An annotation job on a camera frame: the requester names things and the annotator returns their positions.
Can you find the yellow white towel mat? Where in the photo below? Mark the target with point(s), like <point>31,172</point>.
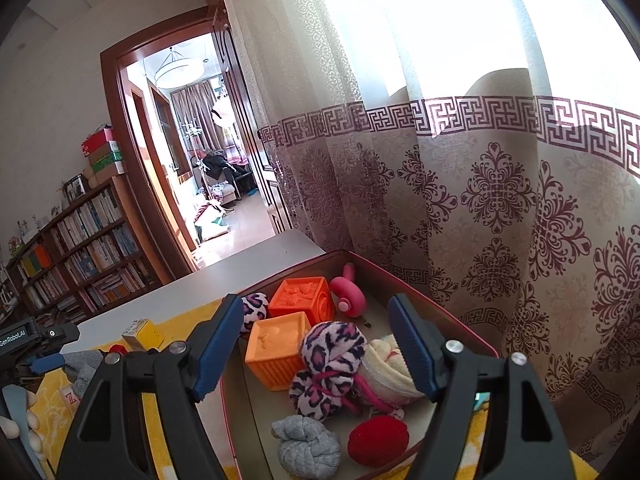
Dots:
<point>115,413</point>

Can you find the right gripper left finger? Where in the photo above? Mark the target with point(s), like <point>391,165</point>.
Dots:
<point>180,376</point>

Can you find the grey knit sock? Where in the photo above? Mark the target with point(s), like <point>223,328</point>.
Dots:
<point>79,368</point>

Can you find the large leopard print sock bundle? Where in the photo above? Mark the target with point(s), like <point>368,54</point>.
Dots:
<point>332,352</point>

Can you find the picture frame on shelf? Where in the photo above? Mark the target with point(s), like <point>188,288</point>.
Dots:
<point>75,188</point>

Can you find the wooden bookshelf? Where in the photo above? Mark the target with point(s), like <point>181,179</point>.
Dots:
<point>94,256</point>

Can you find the teal binder clip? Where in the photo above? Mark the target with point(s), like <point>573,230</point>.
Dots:
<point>480,400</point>

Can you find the red yarn ball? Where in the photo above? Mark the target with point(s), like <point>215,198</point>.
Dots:
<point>378,441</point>
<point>119,349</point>

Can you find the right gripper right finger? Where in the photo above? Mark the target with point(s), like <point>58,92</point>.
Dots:
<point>523,437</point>

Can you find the brown wooden door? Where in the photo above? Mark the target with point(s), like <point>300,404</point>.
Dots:
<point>164,159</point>

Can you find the red metal tin box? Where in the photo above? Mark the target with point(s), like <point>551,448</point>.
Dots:
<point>250,408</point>

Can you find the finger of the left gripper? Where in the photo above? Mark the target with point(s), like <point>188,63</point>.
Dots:
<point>46,364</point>

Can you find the cream pink sock bundle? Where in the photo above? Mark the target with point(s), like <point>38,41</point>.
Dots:
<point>383,379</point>

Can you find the patterned purple curtain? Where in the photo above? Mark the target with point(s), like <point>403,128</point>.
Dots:
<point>485,152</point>

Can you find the pink rubber ring toy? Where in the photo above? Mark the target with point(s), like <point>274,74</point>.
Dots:
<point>350,298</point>

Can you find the clear plastic packet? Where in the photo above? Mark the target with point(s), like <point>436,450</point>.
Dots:
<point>70,399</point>

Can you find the ceiling lamp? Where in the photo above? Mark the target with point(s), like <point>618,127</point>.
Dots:
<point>177,70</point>

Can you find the left gloved hand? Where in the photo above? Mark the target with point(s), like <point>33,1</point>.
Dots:
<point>21,423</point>

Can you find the light orange embossed cube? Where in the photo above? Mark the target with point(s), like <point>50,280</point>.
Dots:
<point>273,350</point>

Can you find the small cardboard box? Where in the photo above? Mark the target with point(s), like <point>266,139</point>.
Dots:
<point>143,335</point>

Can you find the bright orange embossed cube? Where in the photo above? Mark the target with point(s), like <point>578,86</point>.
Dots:
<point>311,296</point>

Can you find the stacked red green boxes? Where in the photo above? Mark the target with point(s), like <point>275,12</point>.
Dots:
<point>103,156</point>

